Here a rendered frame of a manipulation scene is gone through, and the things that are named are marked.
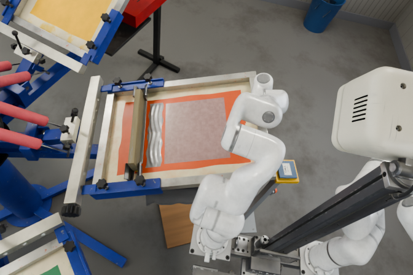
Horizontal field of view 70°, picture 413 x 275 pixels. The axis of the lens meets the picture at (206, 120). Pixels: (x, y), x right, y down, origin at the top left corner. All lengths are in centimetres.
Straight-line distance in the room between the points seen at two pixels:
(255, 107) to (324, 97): 272
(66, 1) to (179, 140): 104
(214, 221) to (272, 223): 167
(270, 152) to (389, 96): 34
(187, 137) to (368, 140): 97
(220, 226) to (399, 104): 61
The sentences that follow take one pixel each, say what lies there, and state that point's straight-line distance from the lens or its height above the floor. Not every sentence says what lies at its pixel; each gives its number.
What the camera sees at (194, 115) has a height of 115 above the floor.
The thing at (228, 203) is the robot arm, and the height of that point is 154.
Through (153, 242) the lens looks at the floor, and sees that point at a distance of 238.
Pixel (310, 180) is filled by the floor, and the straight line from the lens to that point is 288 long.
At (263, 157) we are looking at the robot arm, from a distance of 79.
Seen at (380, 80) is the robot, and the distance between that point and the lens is 58.
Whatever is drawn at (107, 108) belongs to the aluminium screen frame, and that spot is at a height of 107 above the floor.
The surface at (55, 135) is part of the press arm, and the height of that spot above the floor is 106.
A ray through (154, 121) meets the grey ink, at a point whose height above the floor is 111.
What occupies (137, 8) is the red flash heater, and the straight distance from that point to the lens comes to 210.
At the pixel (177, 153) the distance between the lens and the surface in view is 136.
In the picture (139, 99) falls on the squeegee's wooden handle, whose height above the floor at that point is 118.
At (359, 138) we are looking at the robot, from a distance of 57.
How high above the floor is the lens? 234
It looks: 55 degrees down
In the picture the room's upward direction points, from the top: 16 degrees clockwise
